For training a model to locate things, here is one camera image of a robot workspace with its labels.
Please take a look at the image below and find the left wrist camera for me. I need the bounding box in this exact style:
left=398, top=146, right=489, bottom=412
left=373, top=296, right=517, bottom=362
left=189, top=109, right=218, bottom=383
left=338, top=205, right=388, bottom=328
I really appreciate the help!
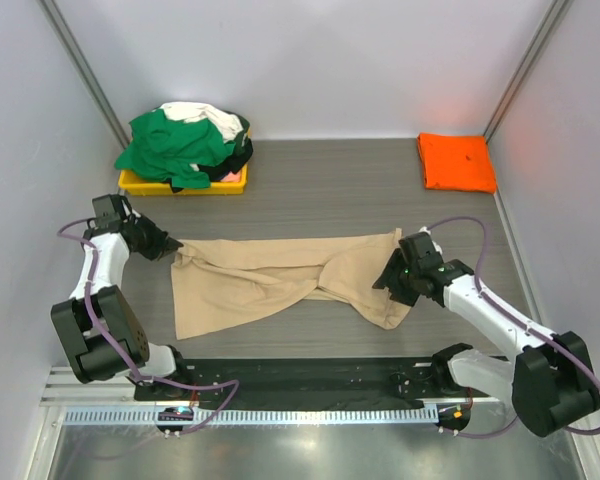
left=123, top=200, right=142, bottom=224

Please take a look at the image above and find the black t shirt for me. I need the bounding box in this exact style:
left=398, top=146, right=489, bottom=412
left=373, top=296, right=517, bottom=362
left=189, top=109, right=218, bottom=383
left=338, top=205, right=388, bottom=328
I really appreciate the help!
left=164, top=140, right=253, bottom=193

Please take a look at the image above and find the slotted cable duct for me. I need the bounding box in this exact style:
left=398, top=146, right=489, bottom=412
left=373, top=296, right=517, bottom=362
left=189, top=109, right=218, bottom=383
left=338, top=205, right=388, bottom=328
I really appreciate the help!
left=63, top=404, right=438, bottom=428

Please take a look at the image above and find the green t shirt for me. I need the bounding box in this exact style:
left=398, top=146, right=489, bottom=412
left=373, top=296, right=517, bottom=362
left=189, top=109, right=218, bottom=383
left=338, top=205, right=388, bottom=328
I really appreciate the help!
left=115, top=108, right=244, bottom=189

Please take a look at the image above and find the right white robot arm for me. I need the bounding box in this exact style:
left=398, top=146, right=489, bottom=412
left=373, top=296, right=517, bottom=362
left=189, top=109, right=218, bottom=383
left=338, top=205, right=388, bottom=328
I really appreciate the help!
left=373, top=232, right=600, bottom=437

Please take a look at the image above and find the pink garment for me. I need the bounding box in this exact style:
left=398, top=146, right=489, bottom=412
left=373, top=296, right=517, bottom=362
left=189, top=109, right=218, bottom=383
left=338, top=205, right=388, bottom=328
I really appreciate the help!
left=221, top=171, right=242, bottom=183

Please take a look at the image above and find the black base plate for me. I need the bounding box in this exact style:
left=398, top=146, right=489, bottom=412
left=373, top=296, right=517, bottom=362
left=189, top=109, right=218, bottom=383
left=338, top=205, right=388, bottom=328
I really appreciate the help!
left=133, top=355, right=491, bottom=412

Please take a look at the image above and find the beige t shirt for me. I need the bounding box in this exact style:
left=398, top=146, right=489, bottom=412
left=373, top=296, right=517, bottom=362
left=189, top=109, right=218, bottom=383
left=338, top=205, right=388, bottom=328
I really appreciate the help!
left=171, top=228, right=410, bottom=340

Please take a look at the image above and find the folded orange t shirt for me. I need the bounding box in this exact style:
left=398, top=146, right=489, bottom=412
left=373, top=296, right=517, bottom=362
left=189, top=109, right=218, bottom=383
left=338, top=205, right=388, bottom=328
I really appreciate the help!
left=417, top=133, right=497, bottom=194

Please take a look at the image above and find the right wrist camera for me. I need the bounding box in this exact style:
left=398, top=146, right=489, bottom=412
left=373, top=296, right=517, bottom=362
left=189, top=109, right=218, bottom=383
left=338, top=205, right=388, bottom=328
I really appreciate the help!
left=419, top=226, right=443, bottom=255

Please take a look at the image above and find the right aluminium frame post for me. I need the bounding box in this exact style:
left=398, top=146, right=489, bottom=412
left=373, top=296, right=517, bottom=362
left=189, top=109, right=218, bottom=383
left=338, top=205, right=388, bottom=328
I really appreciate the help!
left=483, top=0, right=573, bottom=143

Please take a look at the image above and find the left aluminium frame post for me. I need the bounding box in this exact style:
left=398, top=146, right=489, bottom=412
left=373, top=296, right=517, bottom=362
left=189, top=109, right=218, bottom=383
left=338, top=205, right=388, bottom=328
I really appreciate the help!
left=38, top=0, right=129, bottom=148

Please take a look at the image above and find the yellow plastic bin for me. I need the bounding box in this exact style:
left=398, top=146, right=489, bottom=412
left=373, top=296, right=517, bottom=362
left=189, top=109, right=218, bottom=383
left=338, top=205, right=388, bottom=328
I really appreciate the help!
left=118, top=130, right=254, bottom=197

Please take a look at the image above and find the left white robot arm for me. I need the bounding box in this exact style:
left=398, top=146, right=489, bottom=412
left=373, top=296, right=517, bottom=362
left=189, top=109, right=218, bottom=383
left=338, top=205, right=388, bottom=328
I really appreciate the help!
left=51, top=194, right=192, bottom=400

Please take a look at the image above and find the white t shirt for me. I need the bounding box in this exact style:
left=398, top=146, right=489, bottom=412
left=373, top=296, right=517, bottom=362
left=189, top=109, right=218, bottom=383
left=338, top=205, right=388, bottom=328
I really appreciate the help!
left=160, top=101, right=249, bottom=143

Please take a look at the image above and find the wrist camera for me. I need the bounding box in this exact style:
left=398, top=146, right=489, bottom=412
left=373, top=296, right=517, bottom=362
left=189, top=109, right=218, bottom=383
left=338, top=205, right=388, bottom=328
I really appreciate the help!
left=123, top=200, right=142, bottom=224
left=419, top=226, right=443, bottom=255

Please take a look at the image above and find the aluminium frame post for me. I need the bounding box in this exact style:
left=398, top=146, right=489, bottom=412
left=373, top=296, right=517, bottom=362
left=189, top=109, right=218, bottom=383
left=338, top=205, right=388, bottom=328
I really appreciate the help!
left=483, top=0, right=573, bottom=143
left=38, top=0, right=129, bottom=148

